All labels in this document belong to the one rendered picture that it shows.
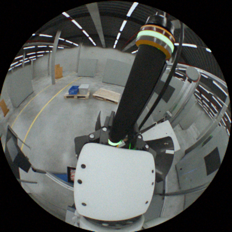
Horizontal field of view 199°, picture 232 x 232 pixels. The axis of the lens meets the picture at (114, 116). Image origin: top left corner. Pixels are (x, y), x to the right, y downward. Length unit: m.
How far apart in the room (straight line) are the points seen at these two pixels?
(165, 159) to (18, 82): 6.37
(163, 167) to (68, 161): 1.63
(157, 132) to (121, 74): 5.34
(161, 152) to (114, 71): 5.49
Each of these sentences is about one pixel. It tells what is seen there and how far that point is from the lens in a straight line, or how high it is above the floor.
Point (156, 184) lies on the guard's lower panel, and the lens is 1.04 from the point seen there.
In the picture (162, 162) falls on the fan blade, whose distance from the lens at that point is 0.24.
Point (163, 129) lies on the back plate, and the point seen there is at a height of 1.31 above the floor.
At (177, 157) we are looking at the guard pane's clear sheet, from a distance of 0.84.
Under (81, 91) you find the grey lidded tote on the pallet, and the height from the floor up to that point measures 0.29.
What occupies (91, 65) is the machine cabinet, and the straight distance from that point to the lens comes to 7.24.
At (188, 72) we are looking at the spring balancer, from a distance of 0.82.
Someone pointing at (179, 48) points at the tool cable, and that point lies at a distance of 0.20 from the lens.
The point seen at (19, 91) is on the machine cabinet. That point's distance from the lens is 6.21.
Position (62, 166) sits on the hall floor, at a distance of 1.73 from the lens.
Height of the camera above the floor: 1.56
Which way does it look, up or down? 42 degrees down
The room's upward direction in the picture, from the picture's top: 19 degrees clockwise
